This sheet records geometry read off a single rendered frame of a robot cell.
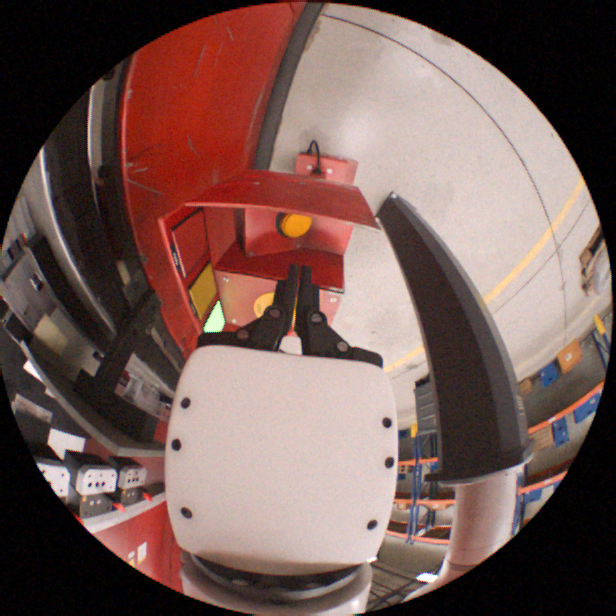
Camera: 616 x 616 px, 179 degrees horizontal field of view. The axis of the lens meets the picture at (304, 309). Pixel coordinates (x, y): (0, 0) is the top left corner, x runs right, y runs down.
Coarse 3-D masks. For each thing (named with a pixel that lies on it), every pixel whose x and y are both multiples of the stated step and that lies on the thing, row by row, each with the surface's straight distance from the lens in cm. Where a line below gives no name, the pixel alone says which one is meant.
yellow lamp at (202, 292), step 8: (208, 264) 22; (208, 272) 22; (200, 280) 21; (208, 280) 23; (192, 288) 20; (200, 288) 21; (208, 288) 23; (192, 296) 20; (200, 296) 22; (208, 296) 23; (200, 304) 22; (208, 304) 24; (200, 312) 22
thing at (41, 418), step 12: (12, 408) 47; (24, 408) 48; (36, 408) 49; (24, 420) 48; (36, 420) 49; (48, 420) 51; (24, 432) 49; (36, 432) 50; (48, 432) 51; (36, 444) 51
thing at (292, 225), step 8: (288, 216) 23; (296, 216) 23; (304, 216) 24; (280, 224) 24; (288, 224) 23; (296, 224) 24; (304, 224) 24; (288, 232) 24; (296, 232) 24; (304, 232) 25
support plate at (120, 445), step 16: (32, 352) 39; (48, 368) 38; (48, 384) 29; (64, 384) 36; (64, 400) 26; (80, 400) 32; (80, 416) 24; (96, 416) 29; (96, 432) 22; (112, 432) 25; (112, 448) 21; (128, 448) 22; (144, 448) 25; (160, 448) 30
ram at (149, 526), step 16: (144, 496) 99; (160, 496) 111; (112, 512) 78; (128, 512) 87; (144, 512) 100; (160, 512) 119; (112, 528) 82; (128, 528) 92; (144, 528) 106; (160, 528) 127; (112, 544) 87; (128, 544) 98; (160, 544) 136; (128, 560) 104; (144, 560) 121; (160, 560) 146; (160, 576) 157
